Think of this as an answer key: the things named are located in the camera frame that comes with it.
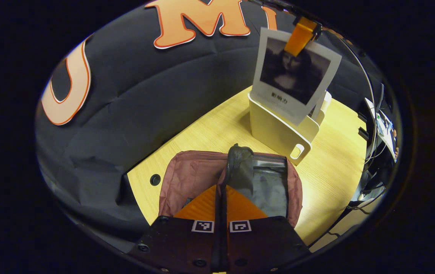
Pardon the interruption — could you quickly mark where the maroon schoolbag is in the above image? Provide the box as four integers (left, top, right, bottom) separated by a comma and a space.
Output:
158, 144, 303, 229

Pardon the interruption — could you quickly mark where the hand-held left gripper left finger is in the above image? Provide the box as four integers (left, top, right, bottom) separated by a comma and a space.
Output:
130, 185, 221, 273

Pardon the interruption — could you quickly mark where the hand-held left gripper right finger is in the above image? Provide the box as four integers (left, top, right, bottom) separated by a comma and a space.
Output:
221, 186, 311, 273

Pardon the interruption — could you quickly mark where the white-framed monitor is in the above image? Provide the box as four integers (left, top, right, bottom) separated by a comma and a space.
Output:
365, 97, 397, 159

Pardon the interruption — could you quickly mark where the white portrait cover book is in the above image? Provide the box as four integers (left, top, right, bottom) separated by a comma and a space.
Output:
250, 27, 343, 126

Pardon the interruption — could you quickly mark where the white bookshelf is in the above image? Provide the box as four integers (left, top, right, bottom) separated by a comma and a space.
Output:
248, 91, 333, 166

